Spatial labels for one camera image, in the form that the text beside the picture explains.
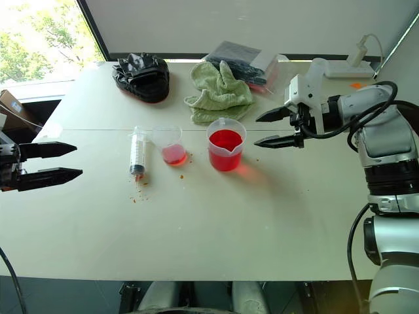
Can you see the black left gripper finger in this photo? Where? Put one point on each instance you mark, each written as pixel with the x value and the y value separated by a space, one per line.
pixel 46 150
pixel 49 176

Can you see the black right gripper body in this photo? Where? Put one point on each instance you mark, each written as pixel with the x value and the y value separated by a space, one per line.
pixel 304 117

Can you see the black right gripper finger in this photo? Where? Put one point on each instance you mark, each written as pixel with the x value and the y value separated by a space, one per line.
pixel 278 142
pixel 275 115

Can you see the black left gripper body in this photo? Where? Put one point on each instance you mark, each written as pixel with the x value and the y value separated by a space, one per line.
pixel 10 163

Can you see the large clear plastic syringe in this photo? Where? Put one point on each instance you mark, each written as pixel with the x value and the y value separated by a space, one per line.
pixel 137 150

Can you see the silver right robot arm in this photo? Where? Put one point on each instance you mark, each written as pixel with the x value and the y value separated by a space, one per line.
pixel 383 137

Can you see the large beaker red liquid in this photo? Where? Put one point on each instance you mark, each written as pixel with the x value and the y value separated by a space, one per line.
pixel 226 153

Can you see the small beaker red liquid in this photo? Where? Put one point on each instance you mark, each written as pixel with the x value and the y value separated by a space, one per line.
pixel 173 155

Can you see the brown cardboard box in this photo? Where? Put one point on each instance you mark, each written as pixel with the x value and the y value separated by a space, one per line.
pixel 16 111

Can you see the green terry towel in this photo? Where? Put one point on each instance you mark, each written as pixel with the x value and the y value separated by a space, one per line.
pixel 216 95

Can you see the orange table sticker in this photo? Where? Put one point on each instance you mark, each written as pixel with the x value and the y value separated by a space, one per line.
pixel 358 85

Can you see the white power strip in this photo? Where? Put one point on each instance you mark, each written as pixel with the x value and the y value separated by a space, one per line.
pixel 347 70

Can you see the clear bag of black items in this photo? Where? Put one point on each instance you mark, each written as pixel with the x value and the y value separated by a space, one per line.
pixel 242 59

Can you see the white plug adapter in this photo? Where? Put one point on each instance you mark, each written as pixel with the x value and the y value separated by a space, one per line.
pixel 358 50

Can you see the black crumpled bag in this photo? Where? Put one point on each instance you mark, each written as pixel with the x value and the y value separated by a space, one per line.
pixel 144 81

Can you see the grey rounded shape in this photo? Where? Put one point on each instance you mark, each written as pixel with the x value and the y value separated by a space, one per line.
pixel 250 297
pixel 160 297

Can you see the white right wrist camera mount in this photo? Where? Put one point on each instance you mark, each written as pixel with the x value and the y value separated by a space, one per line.
pixel 307 91

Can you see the black slanted frame bar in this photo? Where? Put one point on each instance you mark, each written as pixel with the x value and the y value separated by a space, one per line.
pixel 396 39

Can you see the black window frame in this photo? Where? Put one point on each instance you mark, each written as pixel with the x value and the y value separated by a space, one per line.
pixel 95 29

